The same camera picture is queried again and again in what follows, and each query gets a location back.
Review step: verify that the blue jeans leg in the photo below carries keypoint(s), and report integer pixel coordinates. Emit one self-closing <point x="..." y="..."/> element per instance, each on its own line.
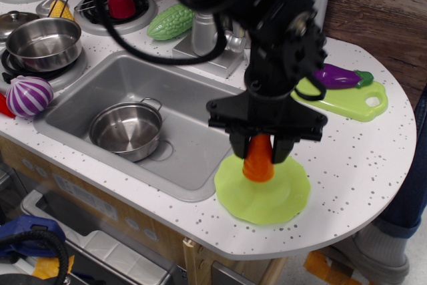
<point x="402" y="217"/>

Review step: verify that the dark red toy vegetable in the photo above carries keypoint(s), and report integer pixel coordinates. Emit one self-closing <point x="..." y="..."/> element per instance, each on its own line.
<point x="121" y="9"/>

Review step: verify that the grey toy sink basin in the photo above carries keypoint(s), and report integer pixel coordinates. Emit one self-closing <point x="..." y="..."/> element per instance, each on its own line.
<point x="189" y="151"/>

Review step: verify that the purple toy eggplant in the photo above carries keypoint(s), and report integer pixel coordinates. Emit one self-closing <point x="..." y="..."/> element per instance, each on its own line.
<point x="334" y="77"/>

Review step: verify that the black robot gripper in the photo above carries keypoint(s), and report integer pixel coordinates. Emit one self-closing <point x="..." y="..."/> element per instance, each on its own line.
<point x="245" y="115"/>

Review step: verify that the light green plastic plate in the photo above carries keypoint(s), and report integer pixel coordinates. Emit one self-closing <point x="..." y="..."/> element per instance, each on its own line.
<point x="275" y="201"/>

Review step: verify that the green toy bitter gourd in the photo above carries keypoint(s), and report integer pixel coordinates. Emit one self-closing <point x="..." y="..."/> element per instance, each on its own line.
<point x="171" y="23"/>

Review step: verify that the silver toy faucet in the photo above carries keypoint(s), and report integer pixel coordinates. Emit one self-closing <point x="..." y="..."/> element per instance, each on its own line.
<point x="202" y="40"/>

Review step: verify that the green plastic cutting board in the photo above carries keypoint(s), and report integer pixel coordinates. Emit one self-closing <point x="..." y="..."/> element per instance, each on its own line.
<point x="361" y="104"/>

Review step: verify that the red toy pepper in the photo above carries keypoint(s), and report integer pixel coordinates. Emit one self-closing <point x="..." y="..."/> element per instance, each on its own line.
<point x="3" y="107"/>

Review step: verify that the back right stove burner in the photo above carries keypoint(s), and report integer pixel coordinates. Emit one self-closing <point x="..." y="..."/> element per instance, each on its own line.
<point x="89" y="19"/>

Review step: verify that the steel pot lid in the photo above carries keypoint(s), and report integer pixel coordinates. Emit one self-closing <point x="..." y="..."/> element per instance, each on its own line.
<point x="12" y="20"/>

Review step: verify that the blue clamp with cable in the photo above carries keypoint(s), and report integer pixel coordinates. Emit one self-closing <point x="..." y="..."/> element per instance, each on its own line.
<point x="34" y="236"/>

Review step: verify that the orange toy carrot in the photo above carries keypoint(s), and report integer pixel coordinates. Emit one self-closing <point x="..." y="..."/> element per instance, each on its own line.
<point x="258" y="166"/>

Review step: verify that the steel pot in sink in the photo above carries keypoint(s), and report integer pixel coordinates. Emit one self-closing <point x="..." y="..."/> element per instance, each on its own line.
<point x="130" y="129"/>

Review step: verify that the steel pot on stove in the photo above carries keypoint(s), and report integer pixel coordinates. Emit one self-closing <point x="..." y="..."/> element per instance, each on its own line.
<point x="45" y="43"/>

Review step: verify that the purple white toy onion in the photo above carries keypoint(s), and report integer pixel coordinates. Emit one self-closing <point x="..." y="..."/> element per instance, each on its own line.
<point x="27" y="96"/>

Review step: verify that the person's shoe and sock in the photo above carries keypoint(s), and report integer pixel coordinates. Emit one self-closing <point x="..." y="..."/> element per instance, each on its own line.
<point x="379" y="257"/>

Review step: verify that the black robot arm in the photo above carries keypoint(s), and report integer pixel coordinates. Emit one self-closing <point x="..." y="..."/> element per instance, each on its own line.
<point x="286" y="46"/>

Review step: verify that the front stove burner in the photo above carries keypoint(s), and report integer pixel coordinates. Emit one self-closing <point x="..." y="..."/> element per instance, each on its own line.
<point x="58" y="78"/>

